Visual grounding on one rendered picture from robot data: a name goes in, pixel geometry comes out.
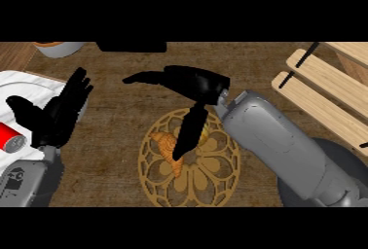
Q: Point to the round golden openwork placemat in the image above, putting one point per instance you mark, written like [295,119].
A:
[190,171]

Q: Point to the wooden tiered shelf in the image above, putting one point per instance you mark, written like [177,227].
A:
[329,87]

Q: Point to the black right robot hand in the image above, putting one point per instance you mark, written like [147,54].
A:
[196,84]

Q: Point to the red can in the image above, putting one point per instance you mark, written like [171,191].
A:
[9,137]

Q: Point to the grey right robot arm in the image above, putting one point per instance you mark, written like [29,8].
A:
[282,152]

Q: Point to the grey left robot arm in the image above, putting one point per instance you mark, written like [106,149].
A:
[25,181]

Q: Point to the golden brown croissant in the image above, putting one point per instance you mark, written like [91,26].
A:
[167,146]

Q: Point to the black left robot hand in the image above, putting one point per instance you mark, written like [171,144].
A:
[57,113]

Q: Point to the black appliance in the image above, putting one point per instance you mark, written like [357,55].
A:
[131,46]

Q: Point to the grey cup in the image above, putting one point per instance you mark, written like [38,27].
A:
[59,48]

